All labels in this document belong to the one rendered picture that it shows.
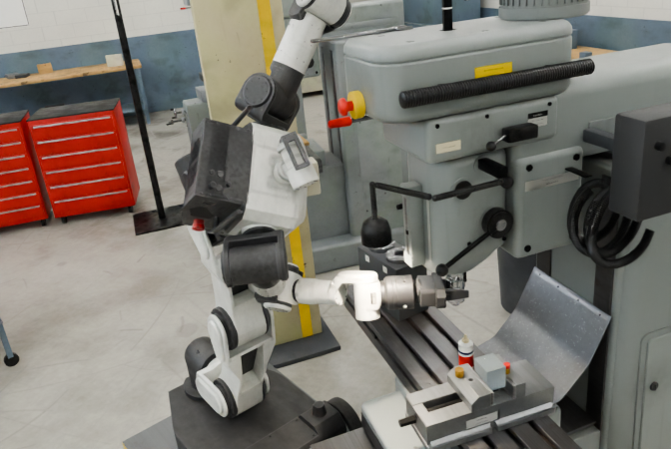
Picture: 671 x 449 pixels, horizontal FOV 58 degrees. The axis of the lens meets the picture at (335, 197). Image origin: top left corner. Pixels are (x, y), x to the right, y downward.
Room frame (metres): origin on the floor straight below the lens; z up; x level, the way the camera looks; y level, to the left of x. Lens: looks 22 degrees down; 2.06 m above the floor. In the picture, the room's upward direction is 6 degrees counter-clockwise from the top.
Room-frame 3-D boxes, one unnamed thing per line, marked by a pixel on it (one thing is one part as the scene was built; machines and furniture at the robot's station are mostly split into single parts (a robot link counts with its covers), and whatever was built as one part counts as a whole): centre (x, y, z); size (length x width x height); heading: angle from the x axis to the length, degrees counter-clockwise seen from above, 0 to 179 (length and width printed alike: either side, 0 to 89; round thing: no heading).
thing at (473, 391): (1.21, -0.28, 1.06); 0.12 x 0.06 x 0.04; 16
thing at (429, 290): (1.38, -0.19, 1.23); 0.13 x 0.12 x 0.10; 177
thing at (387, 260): (1.78, -0.16, 1.07); 0.22 x 0.12 x 0.20; 29
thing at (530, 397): (1.22, -0.30, 1.02); 0.35 x 0.15 x 0.11; 106
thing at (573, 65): (1.25, -0.36, 1.79); 0.45 x 0.04 x 0.04; 108
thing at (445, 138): (1.39, -0.33, 1.68); 0.34 x 0.24 x 0.10; 108
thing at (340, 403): (1.74, 0.06, 0.50); 0.20 x 0.05 x 0.20; 37
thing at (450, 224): (1.38, -0.29, 1.47); 0.21 x 0.19 x 0.32; 18
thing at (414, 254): (1.34, -0.18, 1.44); 0.04 x 0.04 x 0.21; 18
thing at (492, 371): (1.23, -0.33, 1.08); 0.06 x 0.05 x 0.06; 16
